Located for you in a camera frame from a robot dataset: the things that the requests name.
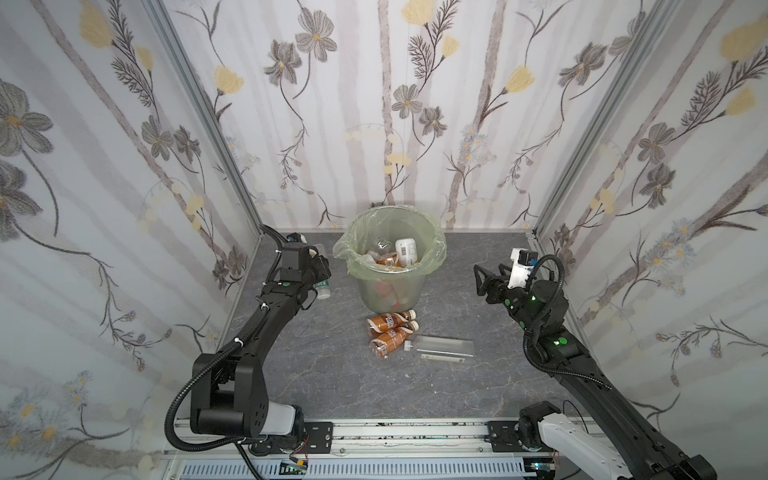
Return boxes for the small bottle pink label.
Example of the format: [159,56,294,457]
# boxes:
[370,237,393,256]

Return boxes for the clear square bottle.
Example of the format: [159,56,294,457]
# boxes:
[403,335,475,363]

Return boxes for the white label clear bottle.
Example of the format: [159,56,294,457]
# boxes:
[395,238,419,268]

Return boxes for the brown coffee bottle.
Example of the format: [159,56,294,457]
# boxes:
[376,252,402,268]
[369,321,419,358]
[367,309,417,335]

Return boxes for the clear bottle with crane label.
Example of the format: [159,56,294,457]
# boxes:
[310,244,331,300]

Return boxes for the red cap water bottle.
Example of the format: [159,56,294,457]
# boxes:
[360,253,377,265]

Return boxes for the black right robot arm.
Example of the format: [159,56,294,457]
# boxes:
[473,254,717,479]

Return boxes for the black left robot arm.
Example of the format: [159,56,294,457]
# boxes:
[164,226,331,452]

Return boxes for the mesh waste bin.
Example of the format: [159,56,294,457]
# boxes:
[345,206,447,313]

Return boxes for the green plastic bin liner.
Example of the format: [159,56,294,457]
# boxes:
[333,205,447,281]

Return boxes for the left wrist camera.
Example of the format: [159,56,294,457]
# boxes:
[287,232,307,244]

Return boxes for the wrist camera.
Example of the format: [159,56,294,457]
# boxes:
[508,248,539,289]
[287,232,307,244]

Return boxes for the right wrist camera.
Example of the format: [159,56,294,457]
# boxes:
[508,248,539,289]

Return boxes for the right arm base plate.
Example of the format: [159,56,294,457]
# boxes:
[486,420,554,453]

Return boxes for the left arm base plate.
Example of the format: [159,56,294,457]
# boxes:
[248,422,334,457]

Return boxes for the aluminium mounting rail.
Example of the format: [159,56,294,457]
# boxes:
[161,417,661,462]

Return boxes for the white vented cable duct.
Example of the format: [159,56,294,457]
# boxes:
[177,458,539,480]

